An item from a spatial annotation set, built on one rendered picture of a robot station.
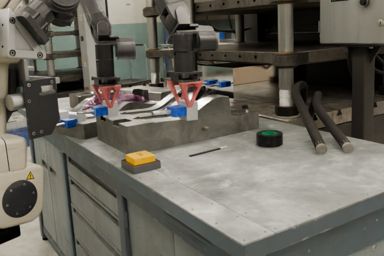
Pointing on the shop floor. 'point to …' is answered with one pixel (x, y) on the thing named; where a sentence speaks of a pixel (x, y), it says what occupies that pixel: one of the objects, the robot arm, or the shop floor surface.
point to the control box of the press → (355, 32)
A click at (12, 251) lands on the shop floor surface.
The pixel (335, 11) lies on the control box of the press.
